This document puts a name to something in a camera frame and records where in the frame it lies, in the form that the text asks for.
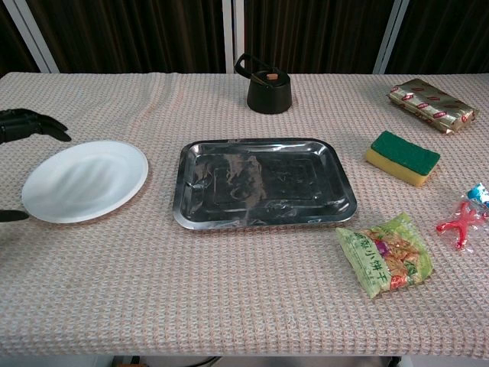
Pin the rectangular metal tray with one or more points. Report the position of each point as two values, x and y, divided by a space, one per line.
267 183

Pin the white round plate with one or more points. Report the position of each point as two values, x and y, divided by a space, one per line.
84 181

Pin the yellow sponge with green pad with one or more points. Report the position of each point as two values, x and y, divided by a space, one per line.
403 156

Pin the green noodle snack bag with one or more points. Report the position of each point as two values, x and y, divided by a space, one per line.
386 256

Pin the white frame post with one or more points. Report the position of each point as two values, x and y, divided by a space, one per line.
32 38
233 30
391 34

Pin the red blue candy wrapper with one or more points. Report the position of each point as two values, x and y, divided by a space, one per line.
460 225

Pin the beige waffle-weave tablecloth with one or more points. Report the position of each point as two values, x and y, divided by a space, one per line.
191 286

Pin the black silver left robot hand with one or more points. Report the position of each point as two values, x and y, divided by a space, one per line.
23 124

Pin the dark curtain panel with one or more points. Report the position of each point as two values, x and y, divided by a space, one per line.
133 34
11 49
447 36
313 34

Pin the gold foil snack package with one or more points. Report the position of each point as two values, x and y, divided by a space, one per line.
431 105

